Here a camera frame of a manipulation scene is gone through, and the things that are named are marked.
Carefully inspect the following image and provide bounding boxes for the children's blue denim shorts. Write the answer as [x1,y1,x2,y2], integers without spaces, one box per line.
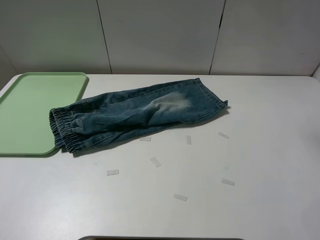
[49,78,228,154]

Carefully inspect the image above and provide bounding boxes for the clear tape piece under shorts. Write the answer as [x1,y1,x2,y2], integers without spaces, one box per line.
[139,136,152,142]

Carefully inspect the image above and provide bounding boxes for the green plastic tray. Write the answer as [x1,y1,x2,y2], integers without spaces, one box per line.
[0,72,88,156]

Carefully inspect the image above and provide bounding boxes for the clear tape piece middle tilted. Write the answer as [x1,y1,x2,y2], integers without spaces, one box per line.
[150,157,161,168]

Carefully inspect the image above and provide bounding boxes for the clear tape piece far right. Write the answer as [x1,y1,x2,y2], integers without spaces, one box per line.
[218,132,230,139]

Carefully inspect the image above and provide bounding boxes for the clear tape piece left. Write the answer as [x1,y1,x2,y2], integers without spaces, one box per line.
[106,169,120,176]

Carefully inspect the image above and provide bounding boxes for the clear tape piece bottom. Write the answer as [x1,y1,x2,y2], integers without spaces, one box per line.
[173,193,188,202]

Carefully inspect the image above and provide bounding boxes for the clear tape piece lower right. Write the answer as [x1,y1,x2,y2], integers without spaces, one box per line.
[221,178,235,186]

